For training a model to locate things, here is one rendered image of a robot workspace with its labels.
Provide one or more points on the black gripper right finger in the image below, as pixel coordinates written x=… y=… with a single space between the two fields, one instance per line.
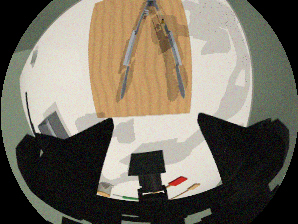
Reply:
x=229 y=142

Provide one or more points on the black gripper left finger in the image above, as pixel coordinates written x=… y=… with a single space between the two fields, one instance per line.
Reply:
x=82 y=154

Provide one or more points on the short white cylinder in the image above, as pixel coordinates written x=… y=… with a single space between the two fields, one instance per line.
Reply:
x=32 y=57

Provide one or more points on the wooden cutting board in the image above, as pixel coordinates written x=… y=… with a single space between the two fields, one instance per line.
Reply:
x=152 y=87

